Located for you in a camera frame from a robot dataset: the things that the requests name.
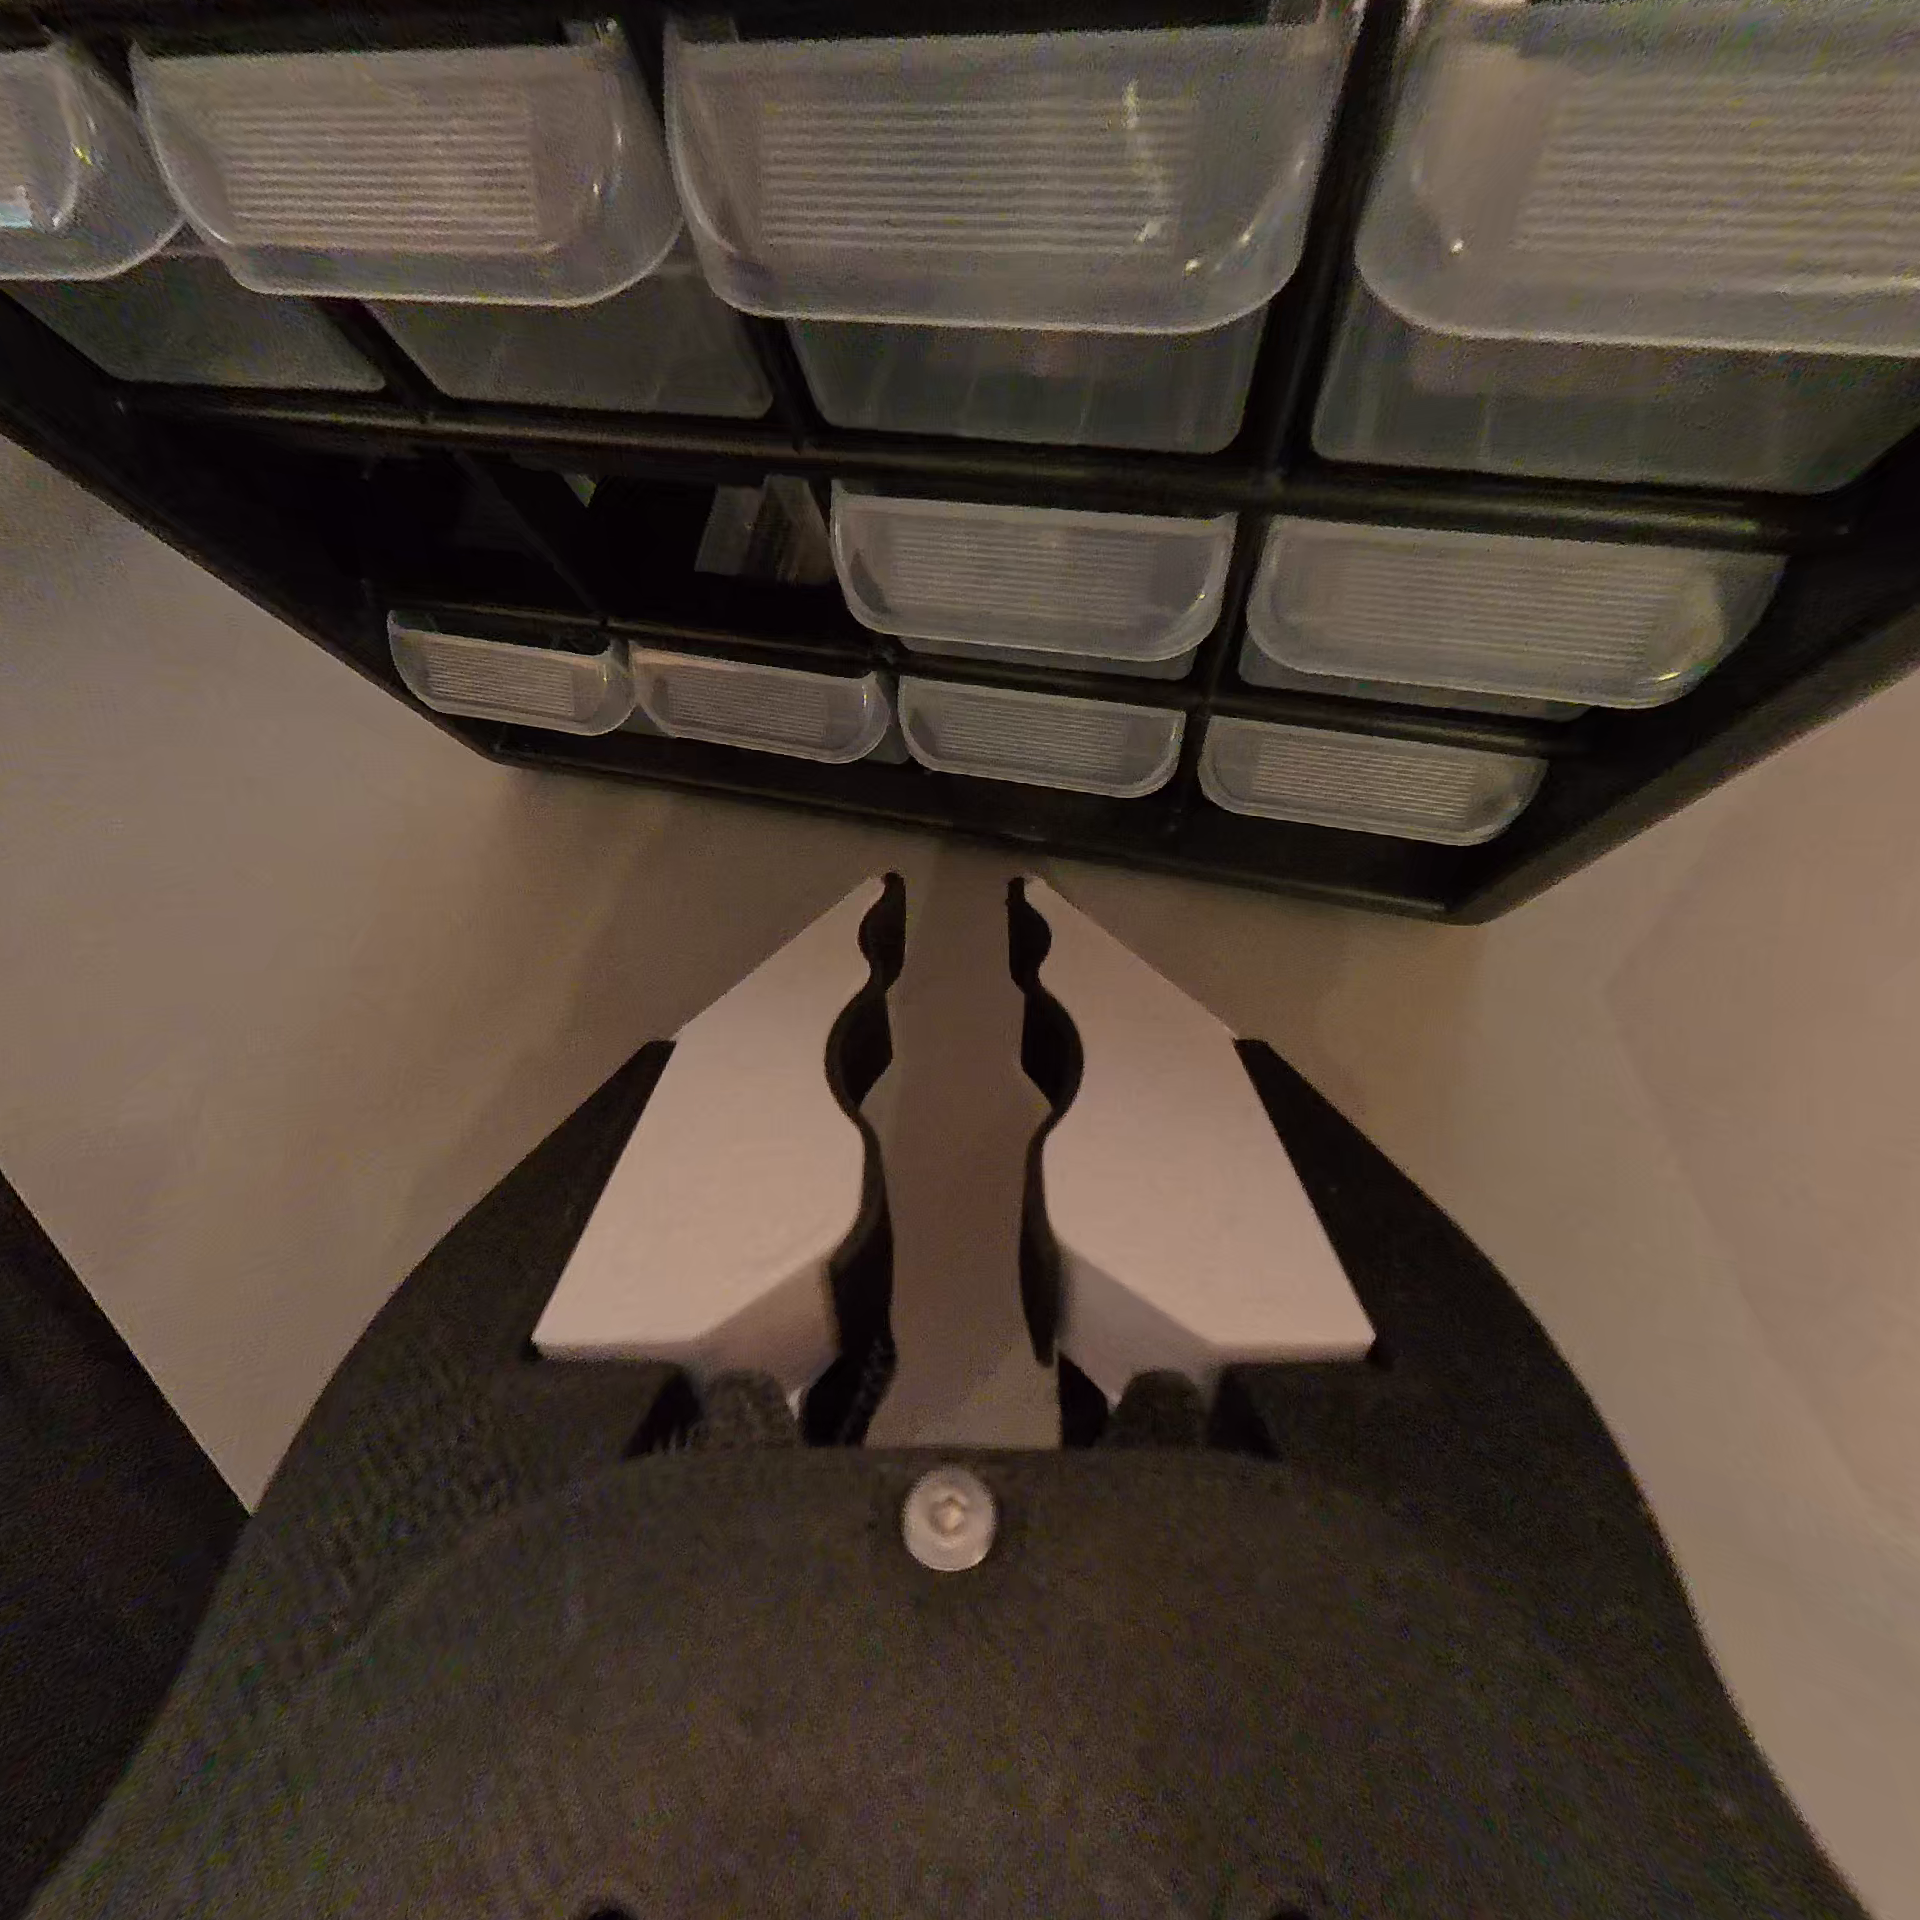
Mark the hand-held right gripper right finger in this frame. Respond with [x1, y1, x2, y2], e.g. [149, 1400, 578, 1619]
[1002, 874, 1381, 1408]

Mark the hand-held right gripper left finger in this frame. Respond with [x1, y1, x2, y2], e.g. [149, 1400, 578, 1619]
[528, 872, 911, 1377]

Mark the black drawer cabinet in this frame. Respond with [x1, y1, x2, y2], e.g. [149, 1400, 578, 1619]
[0, 0, 1920, 925]

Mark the bank of small clear drawers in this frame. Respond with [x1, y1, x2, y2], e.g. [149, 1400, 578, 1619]
[0, 0, 1920, 848]

